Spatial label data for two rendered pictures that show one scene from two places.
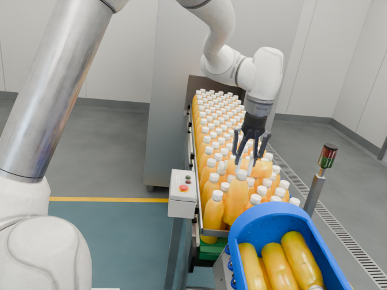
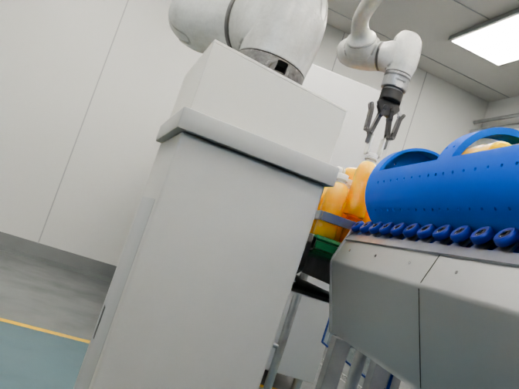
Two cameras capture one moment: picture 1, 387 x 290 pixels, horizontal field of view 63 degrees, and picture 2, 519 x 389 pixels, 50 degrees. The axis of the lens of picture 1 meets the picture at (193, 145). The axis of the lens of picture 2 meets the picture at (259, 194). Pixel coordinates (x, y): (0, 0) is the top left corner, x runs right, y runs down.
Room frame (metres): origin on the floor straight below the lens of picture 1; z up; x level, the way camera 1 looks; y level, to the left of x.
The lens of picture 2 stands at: (-0.79, 0.23, 0.81)
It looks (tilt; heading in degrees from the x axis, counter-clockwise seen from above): 5 degrees up; 357
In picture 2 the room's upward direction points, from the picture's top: 19 degrees clockwise
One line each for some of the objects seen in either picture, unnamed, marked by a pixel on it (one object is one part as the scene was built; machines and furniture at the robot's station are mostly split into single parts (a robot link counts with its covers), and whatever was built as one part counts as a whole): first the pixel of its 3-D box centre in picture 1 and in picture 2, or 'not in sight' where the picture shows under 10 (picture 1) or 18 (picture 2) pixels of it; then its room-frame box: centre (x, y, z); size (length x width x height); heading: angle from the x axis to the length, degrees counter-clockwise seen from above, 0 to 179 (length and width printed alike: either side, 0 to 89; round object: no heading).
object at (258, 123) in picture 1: (253, 125); (388, 103); (1.02, -0.19, 1.40); 0.08 x 0.07 x 0.09; 96
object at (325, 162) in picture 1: (326, 160); not in sight; (1.32, -0.61, 1.18); 0.06 x 0.06 x 0.05
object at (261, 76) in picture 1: (262, 72); (401, 53); (1.03, -0.18, 1.58); 0.13 x 0.11 x 0.16; 56
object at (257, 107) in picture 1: (258, 105); (395, 83); (1.02, -0.19, 1.48); 0.09 x 0.09 x 0.06
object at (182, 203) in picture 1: (182, 192); not in sight; (1.08, 0.02, 1.05); 0.20 x 0.10 x 0.10; 6
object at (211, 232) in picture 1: (253, 236); (378, 235); (0.98, -0.28, 0.96); 0.40 x 0.01 x 0.03; 96
